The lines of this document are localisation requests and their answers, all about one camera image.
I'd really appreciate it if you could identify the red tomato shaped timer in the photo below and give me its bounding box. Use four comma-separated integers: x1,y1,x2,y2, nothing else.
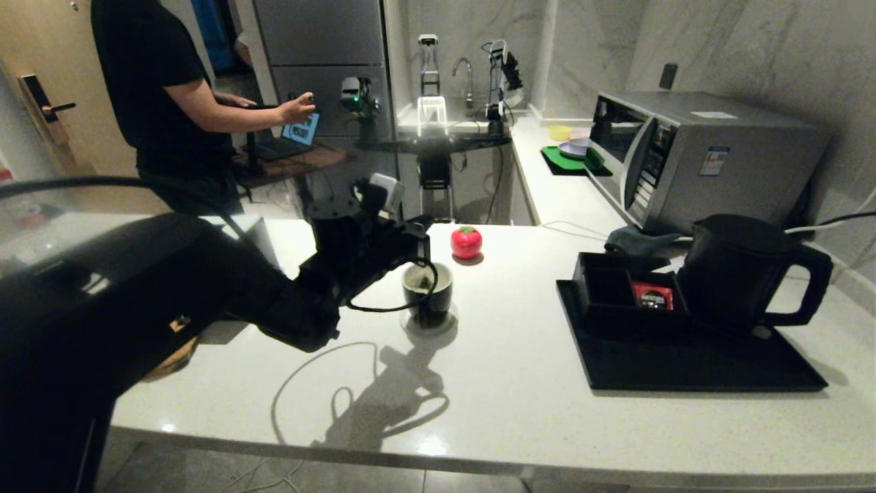
450,225,485,262

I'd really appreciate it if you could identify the black robot torso column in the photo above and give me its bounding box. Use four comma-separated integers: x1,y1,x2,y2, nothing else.
417,152,456,224

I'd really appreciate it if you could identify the orange terry cloth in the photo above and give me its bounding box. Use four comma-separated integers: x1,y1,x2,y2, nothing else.
147,336,199,383

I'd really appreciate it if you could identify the brown wooden desk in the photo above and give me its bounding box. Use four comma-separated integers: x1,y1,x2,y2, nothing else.
231,142,351,191

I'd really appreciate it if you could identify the black power cable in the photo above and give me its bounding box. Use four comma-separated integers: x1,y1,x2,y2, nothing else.
818,210,876,228

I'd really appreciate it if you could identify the black electronic door lock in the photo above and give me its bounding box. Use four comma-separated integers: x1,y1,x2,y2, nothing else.
18,72,77,146

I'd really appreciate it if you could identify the black serving tray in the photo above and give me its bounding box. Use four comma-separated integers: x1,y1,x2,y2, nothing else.
557,277,830,395

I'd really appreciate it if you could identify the person in black shirt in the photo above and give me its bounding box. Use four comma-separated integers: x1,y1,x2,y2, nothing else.
91,0,315,215

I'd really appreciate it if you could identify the white power cable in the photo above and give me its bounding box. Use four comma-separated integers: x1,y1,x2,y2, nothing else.
784,192,876,237

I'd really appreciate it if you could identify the black mug white inside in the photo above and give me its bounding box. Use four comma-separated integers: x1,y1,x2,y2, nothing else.
401,261,455,327

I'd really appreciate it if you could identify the black electric kettle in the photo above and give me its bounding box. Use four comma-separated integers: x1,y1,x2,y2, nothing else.
676,214,836,338

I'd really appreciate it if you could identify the clear plastic bottle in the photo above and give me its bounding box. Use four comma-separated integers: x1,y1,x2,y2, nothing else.
0,168,46,227

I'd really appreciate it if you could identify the chrome kitchen faucet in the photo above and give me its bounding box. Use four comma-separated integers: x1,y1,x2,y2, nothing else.
451,57,478,109

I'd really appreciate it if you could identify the green mat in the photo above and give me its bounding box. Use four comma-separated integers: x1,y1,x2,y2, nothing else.
543,144,609,173

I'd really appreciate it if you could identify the silver microwave oven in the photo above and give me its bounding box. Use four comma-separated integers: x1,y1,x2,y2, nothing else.
590,91,833,238

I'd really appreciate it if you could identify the person's right hand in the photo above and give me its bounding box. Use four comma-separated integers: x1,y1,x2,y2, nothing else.
281,92,317,125

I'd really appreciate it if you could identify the dark grey cloth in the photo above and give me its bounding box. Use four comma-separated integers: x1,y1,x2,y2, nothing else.
605,225,686,257

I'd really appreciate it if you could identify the black round platform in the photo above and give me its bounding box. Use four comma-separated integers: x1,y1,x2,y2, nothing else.
355,131,515,154

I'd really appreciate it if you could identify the red coffee sachet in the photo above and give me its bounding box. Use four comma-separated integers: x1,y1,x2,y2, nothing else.
631,281,675,312

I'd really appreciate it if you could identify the black compartment organizer box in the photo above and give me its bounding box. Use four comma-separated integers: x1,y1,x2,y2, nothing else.
574,252,691,335

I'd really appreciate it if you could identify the glowing white frame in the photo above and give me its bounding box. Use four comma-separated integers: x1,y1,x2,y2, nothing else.
417,95,451,138

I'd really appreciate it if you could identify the open laptop blue screen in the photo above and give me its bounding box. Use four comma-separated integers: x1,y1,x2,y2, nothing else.
263,112,321,162

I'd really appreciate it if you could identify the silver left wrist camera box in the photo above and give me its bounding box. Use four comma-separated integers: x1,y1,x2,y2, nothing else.
370,173,406,214

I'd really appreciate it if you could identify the black glossy tissue box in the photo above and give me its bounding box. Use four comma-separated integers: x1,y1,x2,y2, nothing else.
205,214,281,269

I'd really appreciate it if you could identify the stainless steel refrigerator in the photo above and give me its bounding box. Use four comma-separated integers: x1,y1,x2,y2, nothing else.
236,0,403,221

